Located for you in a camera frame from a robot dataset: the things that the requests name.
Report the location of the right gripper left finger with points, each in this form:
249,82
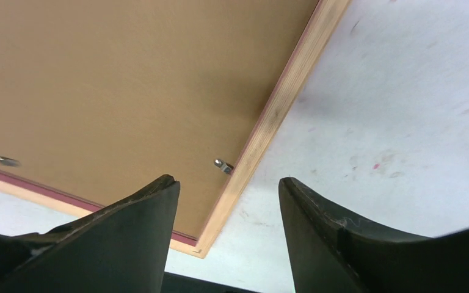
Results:
120,248

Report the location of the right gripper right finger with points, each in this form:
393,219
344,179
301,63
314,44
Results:
333,249

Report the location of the brown cardboard backing board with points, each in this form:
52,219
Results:
99,98

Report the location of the pink wooden picture frame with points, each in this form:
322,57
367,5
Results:
319,29

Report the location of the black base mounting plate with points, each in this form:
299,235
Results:
173,283

